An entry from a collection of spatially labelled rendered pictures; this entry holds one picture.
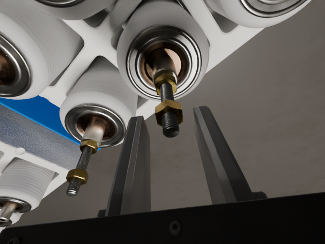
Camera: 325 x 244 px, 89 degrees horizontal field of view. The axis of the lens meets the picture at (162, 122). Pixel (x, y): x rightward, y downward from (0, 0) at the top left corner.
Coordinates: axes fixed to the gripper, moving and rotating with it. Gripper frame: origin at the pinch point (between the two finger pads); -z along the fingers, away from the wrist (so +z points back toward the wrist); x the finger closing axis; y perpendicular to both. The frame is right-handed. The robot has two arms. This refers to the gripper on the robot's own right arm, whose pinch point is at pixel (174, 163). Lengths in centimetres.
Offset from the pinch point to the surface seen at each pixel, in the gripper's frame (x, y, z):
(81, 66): 11.7, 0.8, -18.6
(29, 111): 31.5, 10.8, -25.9
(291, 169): -51, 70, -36
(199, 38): -3.7, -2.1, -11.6
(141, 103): 4.9, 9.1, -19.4
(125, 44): 3.2, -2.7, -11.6
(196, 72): -3.2, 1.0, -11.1
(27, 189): 32.3, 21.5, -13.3
